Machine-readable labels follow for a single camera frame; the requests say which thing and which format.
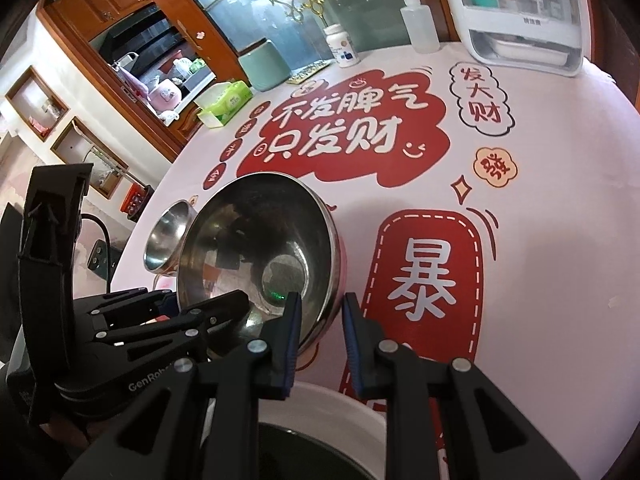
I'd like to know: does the pink kettle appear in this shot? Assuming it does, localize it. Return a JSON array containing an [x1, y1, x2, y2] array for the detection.
[[150, 77, 183, 111]]

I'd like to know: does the small steel bowl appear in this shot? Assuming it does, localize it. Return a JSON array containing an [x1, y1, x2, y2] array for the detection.
[[144, 199, 201, 273]]

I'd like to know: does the white plate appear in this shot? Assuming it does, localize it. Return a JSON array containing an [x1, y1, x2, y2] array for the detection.
[[200, 380, 388, 480]]

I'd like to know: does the red bottle crate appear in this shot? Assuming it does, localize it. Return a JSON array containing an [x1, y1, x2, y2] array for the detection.
[[120, 182, 153, 218]]

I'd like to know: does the pink printed tablecloth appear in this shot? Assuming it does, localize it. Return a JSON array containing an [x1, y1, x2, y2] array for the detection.
[[107, 40, 640, 480]]

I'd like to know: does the teal canister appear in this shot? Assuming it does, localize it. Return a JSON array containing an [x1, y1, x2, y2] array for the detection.
[[237, 39, 291, 92]]

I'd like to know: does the green tissue box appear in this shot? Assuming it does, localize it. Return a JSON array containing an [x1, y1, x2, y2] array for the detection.
[[194, 81, 252, 128]]

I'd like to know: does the white pill bottle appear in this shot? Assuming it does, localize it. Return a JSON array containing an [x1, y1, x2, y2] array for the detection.
[[323, 23, 361, 68]]

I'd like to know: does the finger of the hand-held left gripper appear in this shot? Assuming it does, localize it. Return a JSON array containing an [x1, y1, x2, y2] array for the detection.
[[90, 290, 251, 361], [72, 287, 176, 328]]

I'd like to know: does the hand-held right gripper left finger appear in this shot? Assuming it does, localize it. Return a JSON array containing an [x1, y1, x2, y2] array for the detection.
[[65, 291, 303, 480]]

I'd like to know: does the white sterilizer cabinet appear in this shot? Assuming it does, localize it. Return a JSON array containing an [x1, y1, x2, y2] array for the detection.
[[435, 0, 588, 78]]

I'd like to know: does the pink-sided steel bowl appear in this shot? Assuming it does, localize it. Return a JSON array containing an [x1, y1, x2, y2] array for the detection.
[[177, 172, 348, 356]]

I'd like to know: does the clear squeeze bottle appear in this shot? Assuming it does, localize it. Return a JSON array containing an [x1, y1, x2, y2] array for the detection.
[[388, 0, 441, 54]]

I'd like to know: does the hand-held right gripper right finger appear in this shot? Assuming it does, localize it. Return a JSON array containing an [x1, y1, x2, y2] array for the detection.
[[342, 291, 583, 480]]

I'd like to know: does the foil blister pack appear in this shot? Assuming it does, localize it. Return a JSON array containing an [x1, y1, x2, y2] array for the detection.
[[287, 60, 333, 86]]

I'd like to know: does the wooden glass door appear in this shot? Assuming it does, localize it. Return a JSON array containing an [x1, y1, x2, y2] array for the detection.
[[115, 0, 451, 91]]

